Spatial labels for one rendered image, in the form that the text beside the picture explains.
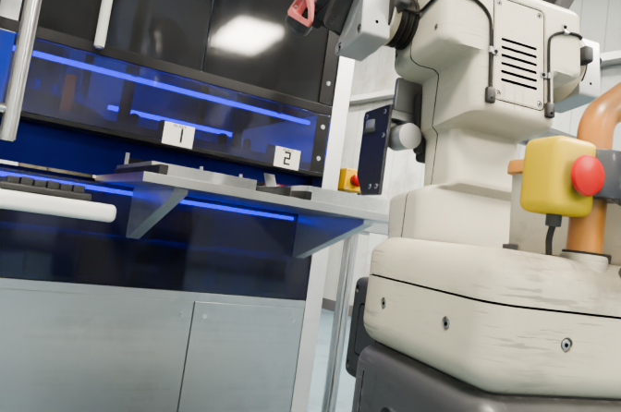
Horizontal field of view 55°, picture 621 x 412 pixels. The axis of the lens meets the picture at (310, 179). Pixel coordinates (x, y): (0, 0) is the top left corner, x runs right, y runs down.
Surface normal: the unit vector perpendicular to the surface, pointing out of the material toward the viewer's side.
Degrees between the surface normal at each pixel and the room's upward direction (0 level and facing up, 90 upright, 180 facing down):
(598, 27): 90
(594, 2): 90
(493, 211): 82
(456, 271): 81
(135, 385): 90
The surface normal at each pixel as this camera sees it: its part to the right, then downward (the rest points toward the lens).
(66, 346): 0.51, -0.01
